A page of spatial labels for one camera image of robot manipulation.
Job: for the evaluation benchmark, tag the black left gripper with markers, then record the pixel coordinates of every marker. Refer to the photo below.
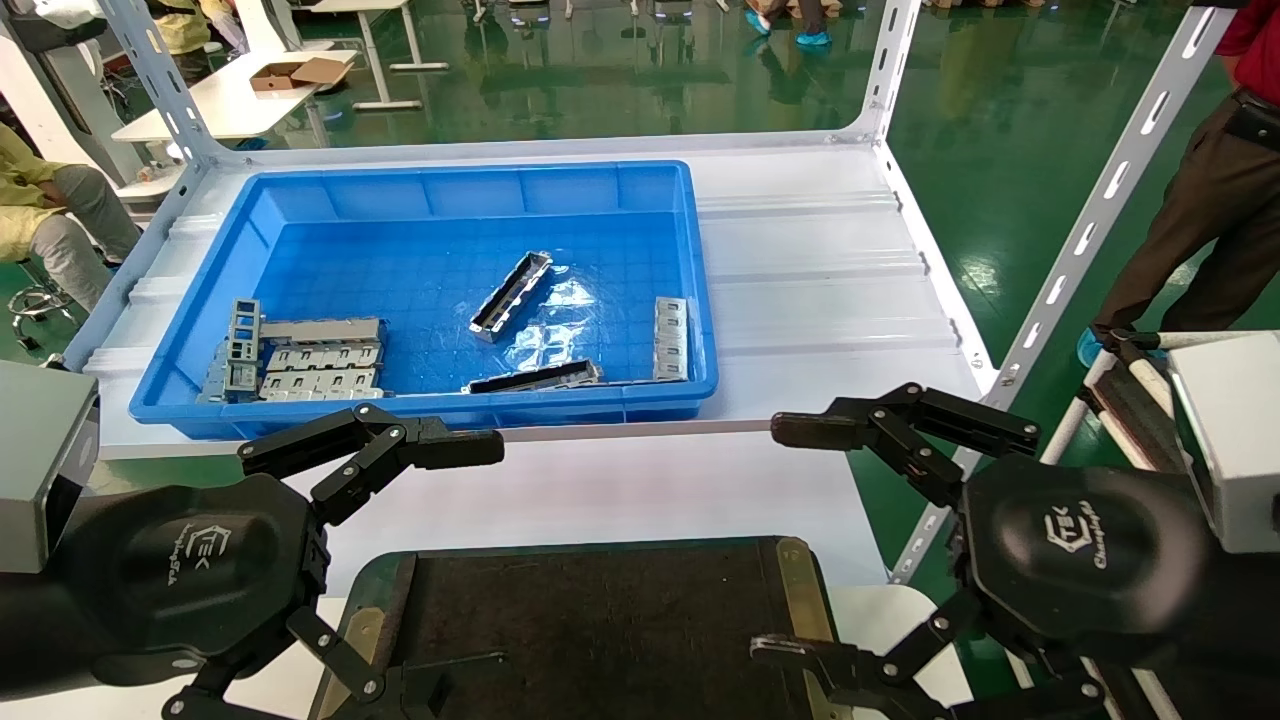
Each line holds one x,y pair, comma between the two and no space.
190,570

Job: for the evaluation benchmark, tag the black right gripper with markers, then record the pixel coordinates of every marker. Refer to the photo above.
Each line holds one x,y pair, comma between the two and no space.
1080,560

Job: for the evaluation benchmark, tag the silver metal channel part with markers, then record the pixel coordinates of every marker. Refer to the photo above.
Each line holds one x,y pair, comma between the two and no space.
510,296

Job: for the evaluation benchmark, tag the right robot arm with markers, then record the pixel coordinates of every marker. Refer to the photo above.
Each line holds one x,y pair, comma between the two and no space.
1240,640

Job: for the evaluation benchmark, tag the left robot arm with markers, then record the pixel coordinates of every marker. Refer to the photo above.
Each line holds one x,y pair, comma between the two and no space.
30,630

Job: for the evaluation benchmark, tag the grey slotted metal part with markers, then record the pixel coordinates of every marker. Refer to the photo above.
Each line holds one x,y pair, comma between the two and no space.
322,357
320,384
671,340

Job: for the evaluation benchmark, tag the black container tray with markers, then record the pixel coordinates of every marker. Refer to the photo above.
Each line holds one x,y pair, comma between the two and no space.
600,630

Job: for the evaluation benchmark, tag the dark metal channel part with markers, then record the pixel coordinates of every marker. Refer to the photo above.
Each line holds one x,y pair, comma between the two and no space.
535,378

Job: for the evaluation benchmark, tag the plain grey metal bar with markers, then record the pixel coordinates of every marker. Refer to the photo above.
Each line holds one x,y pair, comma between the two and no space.
320,330

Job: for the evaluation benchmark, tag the blue plastic bin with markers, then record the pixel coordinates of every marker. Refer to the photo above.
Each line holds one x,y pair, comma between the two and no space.
420,280

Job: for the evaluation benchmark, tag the white metal shelf rack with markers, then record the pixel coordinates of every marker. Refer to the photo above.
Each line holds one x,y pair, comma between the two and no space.
820,260

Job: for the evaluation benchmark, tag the chrome stool base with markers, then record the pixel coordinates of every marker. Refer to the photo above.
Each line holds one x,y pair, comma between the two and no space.
40,305

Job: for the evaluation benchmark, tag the white work table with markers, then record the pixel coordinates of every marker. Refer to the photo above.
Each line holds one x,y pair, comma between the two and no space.
220,105

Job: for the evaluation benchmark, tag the seated person in yellow jacket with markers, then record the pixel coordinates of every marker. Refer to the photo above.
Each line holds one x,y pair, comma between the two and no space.
60,200

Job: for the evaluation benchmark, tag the open cardboard box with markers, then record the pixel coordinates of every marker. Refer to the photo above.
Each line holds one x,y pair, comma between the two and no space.
290,72

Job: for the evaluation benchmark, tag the person in red shirt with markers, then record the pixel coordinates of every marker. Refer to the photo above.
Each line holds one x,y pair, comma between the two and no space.
1210,220

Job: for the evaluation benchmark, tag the white table with metal legs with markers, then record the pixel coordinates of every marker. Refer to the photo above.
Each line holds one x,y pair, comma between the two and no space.
375,50

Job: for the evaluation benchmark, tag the person with blue shoe covers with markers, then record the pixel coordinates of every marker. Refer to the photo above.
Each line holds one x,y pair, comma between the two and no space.
812,38

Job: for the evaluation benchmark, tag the standing person in yellow jacket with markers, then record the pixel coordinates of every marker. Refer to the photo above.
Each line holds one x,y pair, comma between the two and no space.
185,25

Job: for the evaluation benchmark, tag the white machine stand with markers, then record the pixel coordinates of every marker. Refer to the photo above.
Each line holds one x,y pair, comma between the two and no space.
50,90

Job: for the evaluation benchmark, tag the grey upright metal bracket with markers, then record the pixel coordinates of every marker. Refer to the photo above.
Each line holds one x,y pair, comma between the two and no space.
243,335

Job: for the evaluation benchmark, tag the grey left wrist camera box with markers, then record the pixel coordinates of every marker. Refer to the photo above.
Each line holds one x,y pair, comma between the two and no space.
35,450

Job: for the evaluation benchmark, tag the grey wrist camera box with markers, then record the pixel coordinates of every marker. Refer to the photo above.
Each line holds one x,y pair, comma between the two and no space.
35,450
1235,440

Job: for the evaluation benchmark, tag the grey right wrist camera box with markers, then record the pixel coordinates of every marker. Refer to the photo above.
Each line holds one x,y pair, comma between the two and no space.
1235,440

